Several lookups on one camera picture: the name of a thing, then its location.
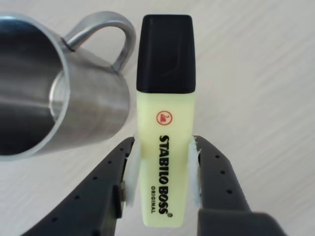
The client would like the silver metal cup with handle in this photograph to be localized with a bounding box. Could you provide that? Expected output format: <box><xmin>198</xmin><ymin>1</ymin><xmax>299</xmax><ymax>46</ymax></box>
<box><xmin>0</xmin><ymin>11</ymin><xmax>137</xmax><ymax>162</ymax></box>

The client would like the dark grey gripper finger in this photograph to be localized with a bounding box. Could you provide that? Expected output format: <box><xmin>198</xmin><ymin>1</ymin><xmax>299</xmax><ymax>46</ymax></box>
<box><xmin>19</xmin><ymin>134</ymin><xmax>143</xmax><ymax>236</ymax></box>
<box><xmin>187</xmin><ymin>134</ymin><xmax>281</xmax><ymax>236</ymax></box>

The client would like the pale yellow Stabilo Boss highlighter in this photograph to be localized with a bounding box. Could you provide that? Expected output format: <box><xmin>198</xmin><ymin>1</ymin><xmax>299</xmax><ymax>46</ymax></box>
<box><xmin>136</xmin><ymin>14</ymin><xmax>200</xmax><ymax>227</ymax></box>

